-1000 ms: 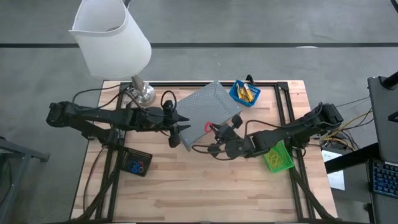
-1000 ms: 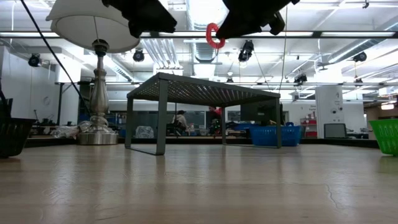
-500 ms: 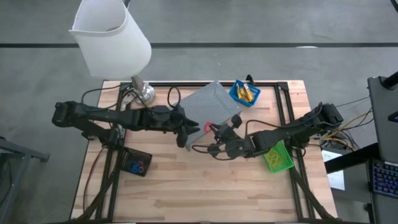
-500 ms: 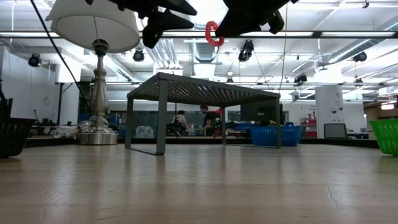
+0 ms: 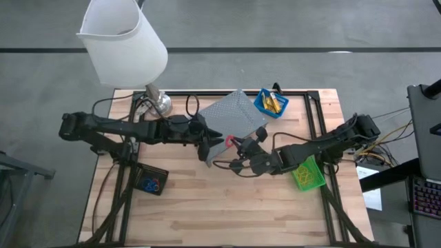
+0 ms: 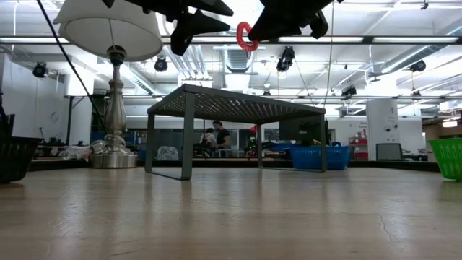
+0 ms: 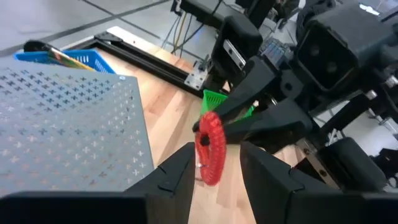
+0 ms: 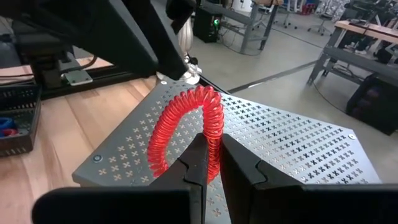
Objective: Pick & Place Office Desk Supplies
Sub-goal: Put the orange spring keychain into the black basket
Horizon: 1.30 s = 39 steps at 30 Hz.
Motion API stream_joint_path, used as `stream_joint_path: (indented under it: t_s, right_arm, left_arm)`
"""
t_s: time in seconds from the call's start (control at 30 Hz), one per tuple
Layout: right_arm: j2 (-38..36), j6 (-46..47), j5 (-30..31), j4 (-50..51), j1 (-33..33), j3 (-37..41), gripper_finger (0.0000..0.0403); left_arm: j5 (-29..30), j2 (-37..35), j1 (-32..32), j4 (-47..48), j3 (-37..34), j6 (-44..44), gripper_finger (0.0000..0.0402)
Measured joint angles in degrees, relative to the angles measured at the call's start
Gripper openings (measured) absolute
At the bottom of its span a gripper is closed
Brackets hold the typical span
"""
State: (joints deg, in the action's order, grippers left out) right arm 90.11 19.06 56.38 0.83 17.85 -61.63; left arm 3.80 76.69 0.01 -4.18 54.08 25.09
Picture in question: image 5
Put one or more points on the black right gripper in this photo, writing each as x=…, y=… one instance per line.
x=251, y=149

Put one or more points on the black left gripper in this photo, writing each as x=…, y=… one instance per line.
x=198, y=132

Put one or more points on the blue plastic basket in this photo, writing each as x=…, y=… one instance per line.
x=259, y=102

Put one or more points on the tan rubber band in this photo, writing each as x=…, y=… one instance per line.
x=300, y=172
x=307, y=179
x=304, y=175
x=309, y=174

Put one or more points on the black plastic basket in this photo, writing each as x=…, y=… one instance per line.
x=155, y=172

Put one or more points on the green plastic basket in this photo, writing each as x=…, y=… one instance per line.
x=310, y=179

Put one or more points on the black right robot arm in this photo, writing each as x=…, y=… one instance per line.
x=327, y=141

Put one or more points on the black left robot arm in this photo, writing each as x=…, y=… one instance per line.
x=113, y=127

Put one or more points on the grey desk top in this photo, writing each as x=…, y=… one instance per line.
x=425, y=131

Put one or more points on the grey perforated metal shelf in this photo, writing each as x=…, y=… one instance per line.
x=234, y=115

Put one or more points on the silver lamp base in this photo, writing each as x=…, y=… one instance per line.
x=160, y=103

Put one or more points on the black clamp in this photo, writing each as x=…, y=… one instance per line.
x=276, y=87

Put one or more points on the white paper sheet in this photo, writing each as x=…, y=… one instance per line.
x=373, y=199

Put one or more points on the backlit black keyboard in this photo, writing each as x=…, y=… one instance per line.
x=427, y=198

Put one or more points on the grey metal cart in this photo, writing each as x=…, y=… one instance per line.
x=24, y=169

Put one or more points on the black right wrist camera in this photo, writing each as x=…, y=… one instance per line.
x=262, y=164

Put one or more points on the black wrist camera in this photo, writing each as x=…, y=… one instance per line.
x=262, y=164
x=179, y=122

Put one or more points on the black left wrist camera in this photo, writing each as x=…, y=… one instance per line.
x=179, y=122

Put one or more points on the black aluminium table frame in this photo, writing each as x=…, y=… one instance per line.
x=224, y=92

